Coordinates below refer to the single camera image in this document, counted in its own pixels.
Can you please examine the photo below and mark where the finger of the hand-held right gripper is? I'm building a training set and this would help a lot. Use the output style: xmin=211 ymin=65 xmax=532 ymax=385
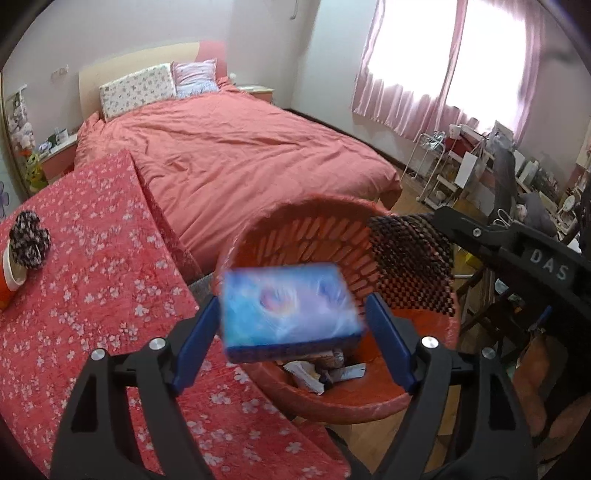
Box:
xmin=430 ymin=206 xmax=522 ymax=250
xmin=455 ymin=242 xmax=513 ymax=274

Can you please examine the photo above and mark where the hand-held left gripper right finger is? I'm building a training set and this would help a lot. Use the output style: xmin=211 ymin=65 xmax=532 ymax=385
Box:
xmin=366 ymin=292 xmax=539 ymax=480

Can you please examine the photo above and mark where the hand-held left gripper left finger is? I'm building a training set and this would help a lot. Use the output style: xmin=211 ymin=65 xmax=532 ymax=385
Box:
xmin=48 ymin=295 xmax=222 ymax=480

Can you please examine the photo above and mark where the blue box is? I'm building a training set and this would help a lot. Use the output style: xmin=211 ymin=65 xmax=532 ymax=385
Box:
xmin=221 ymin=263 xmax=363 ymax=363

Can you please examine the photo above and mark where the orange plastic basket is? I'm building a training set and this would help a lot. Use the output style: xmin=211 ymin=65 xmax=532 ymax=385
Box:
xmin=212 ymin=194 xmax=462 ymax=424

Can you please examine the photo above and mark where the white trolley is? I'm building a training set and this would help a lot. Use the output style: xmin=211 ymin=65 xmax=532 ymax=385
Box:
xmin=429 ymin=138 xmax=468 ymax=209

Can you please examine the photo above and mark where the black office chair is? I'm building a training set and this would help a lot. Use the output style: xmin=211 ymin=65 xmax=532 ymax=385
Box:
xmin=490 ymin=148 xmax=561 ymax=238

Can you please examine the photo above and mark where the cluttered desk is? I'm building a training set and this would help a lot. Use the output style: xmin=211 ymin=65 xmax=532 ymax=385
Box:
xmin=455 ymin=117 xmax=591 ymax=250

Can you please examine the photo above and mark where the crumpled white wrapper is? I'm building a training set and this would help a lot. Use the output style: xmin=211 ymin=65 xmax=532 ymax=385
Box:
xmin=281 ymin=348 xmax=368 ymax=396

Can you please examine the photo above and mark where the red floral table cover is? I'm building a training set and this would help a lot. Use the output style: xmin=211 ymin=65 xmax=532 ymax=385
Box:
xmin=0 ymin=150 xmax=352 ymax=480

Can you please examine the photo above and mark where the pink curtain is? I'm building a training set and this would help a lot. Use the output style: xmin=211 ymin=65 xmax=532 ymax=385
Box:
xmin=351 ymin=0 xmax=555 ymax=148

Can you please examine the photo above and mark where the bed with salmon duvet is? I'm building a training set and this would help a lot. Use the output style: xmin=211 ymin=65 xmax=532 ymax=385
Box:
xmin=74 ymin=76 xmax=402 ymax=278

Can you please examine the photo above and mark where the orange white tube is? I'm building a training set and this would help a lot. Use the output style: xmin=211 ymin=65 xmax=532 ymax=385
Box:
xmin=0 ymin=244 xmax=31 ymax=312

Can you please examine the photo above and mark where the black floral cloth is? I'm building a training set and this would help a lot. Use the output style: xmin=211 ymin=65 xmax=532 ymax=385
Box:
xmin=9 ymin=210 xmax=51 ymax=271

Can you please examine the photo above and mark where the pink nightstand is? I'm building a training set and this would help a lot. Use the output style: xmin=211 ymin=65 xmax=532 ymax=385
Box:
xmin=39 ymin=138 xmax=79 ymax=185
xmin=238 ymin=84 xmax=274 ymax=106

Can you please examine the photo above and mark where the green plush toy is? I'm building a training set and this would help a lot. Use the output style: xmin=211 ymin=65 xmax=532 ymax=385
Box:
xmin=25 ymin=152 xmax=49 ymax=190

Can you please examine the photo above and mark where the white floral pillow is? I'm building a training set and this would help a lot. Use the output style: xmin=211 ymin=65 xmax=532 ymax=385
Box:
xmin=99 ymin=65 xmax=177 ymax=121

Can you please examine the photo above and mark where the wardrobe with floral doors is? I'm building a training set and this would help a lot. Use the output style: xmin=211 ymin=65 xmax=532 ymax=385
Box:
xmin=0 ymin=74 xmax=28 ymax=222

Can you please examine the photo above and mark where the pink striped pillow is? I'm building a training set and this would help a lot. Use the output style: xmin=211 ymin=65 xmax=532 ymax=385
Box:
xmin=171 ymin=59 xmax=220 ymax=99

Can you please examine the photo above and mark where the white plush toy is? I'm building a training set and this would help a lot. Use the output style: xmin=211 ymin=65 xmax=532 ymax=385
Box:
xmin=7 ymin=115 xmax=35 ymax=151

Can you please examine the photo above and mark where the white wire rack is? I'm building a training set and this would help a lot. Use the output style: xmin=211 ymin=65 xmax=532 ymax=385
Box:
xmin=405 ymin=131 xmax=448 ymax=204

